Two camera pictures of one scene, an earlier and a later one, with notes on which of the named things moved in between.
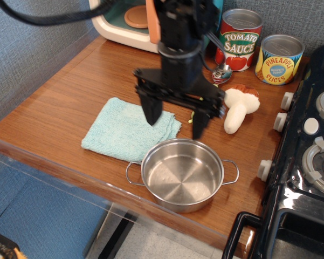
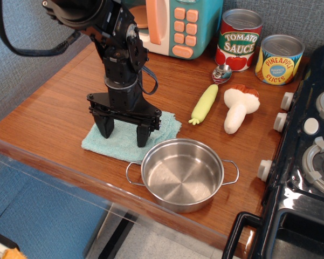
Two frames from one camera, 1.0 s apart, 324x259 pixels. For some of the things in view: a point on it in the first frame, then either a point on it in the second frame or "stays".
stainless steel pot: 182,175 stays
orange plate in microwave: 136,16 stays
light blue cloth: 122,130 stays
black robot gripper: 180,79 to 125,102
